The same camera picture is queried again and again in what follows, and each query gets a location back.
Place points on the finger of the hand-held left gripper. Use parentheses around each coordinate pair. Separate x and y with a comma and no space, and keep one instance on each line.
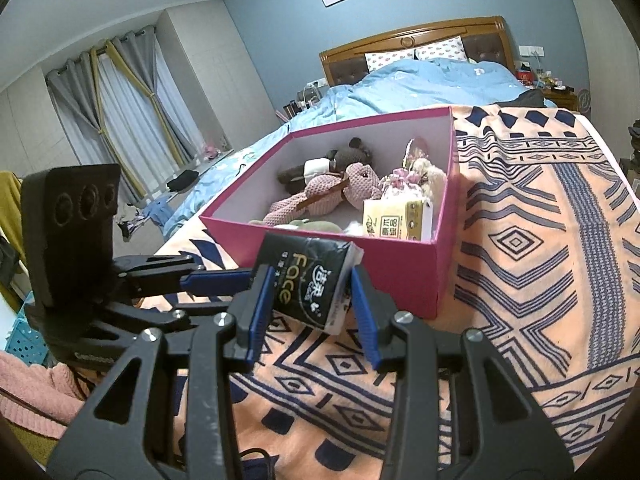
(220,279)
(165,317)

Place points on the brown bear plush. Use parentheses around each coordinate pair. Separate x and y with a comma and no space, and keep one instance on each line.
(345,157)

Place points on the blue duvet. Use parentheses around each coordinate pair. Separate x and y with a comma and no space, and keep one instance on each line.
(425,85)

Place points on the pink knit cloth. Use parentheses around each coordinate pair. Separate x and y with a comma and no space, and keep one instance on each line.
(35,395)

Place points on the yellow tissue pack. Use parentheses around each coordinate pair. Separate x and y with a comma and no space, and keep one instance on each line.
(395,220)

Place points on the pink bunny plush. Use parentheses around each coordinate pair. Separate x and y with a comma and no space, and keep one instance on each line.
(320,192)

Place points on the grey curtains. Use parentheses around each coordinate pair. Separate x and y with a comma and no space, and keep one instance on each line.
(130,110)

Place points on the black tissue pack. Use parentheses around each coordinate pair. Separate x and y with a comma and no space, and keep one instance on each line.
(310,280)

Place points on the dark clothes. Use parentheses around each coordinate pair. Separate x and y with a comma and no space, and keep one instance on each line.
(182,180)

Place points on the wooden nightstand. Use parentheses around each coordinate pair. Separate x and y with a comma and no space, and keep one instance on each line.
(560,97)

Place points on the pink storage box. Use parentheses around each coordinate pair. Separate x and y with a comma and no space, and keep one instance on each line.
(400,270)

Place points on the white wall socket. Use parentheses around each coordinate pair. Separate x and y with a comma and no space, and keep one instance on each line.
(531,51)

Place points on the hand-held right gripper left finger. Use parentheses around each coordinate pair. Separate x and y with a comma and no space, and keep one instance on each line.
(257,310)

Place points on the dark object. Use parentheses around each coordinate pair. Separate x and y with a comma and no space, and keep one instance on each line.
(634,150)

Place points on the white patterned pillow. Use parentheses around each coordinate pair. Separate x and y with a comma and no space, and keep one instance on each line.
(442,50)
(387,60)

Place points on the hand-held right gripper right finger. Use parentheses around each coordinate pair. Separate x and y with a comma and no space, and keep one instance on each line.
(362,310)

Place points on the beige bunny plush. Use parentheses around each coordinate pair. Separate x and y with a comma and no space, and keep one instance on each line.
(432,175)

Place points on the yellow cloth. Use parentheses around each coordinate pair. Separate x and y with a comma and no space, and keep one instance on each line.
(10,200)

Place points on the orange patterned blanket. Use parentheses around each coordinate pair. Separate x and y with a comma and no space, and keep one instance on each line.
(525,260)

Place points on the green plush toy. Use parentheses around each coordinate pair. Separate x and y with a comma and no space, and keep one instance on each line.
(320,225)

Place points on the blue clothes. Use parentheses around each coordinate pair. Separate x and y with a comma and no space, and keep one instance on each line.
(159,210)

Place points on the wooden headboard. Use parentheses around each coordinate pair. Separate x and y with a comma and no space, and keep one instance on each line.
(450,30)

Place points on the dark grey cloth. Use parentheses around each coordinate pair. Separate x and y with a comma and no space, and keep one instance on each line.
(527,97)

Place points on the blue plastic basket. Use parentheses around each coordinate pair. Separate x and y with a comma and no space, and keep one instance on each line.
(25,340)

